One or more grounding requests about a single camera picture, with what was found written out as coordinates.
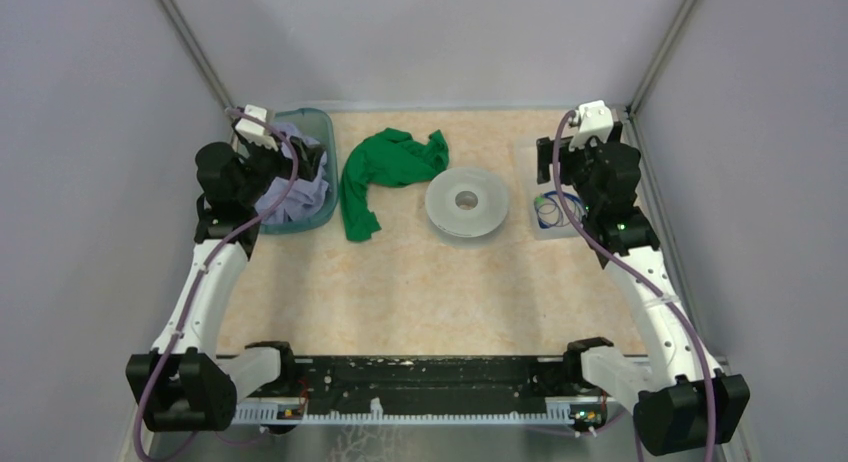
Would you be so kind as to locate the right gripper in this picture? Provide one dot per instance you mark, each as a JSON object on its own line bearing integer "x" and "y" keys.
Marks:
{"x": 567, "y": 155}

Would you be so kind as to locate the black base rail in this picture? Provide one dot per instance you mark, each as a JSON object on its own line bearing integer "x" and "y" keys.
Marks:
{"x": 430, "y": 391}

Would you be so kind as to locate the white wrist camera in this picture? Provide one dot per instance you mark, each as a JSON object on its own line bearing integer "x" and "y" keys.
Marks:
{"x": 253, "y": 126}
{"x": 593, "y": 123}

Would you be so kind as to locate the teal plastic basket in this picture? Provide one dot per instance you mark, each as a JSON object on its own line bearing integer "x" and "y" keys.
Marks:
{"x": 317, "y": 124}

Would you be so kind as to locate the lavender cloth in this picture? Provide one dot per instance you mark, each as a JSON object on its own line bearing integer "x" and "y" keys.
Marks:
{"x": 306, "y": 197}

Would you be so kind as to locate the green cloth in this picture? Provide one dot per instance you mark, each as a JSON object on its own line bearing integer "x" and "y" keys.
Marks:
{"x": 390, "y": 158}

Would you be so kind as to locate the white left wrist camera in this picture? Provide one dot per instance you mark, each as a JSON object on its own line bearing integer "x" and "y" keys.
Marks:
{"x": 253, "y": 126}

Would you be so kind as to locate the white filament spool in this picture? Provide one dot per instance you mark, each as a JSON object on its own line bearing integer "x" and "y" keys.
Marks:
{"x": 467, "y": 203}

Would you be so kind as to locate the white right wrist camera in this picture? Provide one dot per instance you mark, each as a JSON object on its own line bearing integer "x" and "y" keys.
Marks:
{"x": 593, "y": 123}

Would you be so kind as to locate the clear plastic box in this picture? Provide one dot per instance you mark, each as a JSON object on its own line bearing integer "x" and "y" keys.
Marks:
{"x": 547, "y": 219}

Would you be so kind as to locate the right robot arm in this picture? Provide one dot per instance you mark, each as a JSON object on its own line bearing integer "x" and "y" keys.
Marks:
{"x": 683, "y": 400}

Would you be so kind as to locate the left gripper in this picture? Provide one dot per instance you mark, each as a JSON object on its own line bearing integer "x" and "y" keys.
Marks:
{"x": 307, "y": 157}

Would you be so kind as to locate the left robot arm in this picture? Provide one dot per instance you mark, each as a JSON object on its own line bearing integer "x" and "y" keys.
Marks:
{"x": 179, "y": 385}

